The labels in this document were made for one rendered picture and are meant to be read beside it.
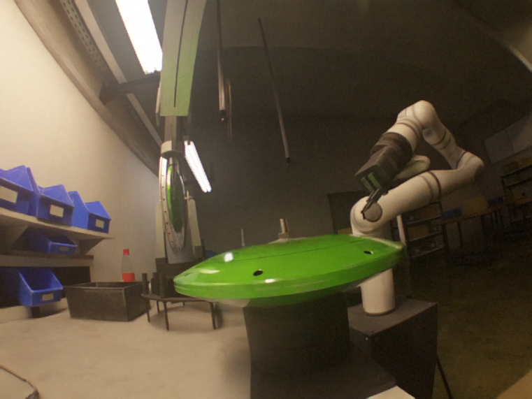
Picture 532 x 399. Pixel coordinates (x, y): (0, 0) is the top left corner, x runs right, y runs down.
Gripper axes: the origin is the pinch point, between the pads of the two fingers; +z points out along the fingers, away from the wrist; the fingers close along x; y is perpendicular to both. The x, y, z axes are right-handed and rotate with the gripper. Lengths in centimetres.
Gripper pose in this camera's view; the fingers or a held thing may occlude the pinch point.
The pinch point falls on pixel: (362, 212)
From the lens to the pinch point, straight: 40.3
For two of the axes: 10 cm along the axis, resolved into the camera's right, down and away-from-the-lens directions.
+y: -6.6, -7.5, 0.2
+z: -7.1, 6.2, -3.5
